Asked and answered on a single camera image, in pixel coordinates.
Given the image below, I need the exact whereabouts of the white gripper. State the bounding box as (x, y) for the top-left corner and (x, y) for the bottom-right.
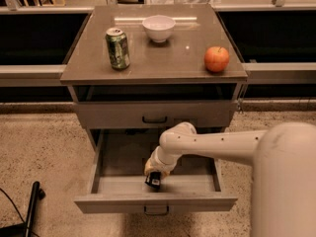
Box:
(144, 146), (178, 179)

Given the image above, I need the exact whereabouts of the black rxbar chocolate bar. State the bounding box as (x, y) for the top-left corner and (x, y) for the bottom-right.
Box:
(145, 172), (161, 190)

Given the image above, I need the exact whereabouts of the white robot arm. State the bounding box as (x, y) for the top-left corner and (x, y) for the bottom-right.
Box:
(144, 122), (316, 237)

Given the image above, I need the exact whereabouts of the open grey middle drawer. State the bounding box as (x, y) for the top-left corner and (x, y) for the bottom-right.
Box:
(75, 129), (237, 216)

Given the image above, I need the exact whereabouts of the closed grey upper drawer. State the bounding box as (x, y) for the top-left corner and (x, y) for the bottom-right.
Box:
(75, 101), (237, 129)

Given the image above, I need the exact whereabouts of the grey drawer cabinet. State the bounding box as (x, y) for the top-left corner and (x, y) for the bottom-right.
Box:
(61, 4), (247, 144)

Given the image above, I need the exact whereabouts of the red apple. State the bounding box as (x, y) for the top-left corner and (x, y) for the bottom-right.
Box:
(204, 46), (229, 72)

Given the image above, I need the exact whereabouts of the green soda can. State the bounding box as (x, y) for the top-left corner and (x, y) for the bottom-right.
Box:
(106, 28), (130, 70)

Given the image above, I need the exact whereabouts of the white bowl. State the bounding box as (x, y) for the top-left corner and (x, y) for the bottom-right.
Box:
(142, 15), (176, 42)

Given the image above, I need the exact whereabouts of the black stand leg left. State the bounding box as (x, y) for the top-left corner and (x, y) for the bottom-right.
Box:
(0, 181), (45, 237)

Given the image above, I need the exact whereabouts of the metal railing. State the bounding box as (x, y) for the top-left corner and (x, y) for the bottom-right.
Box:
(0, 0), (316, 87)

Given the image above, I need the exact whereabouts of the black cable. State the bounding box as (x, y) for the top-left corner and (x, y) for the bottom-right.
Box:
(0, 187), (27, 225)

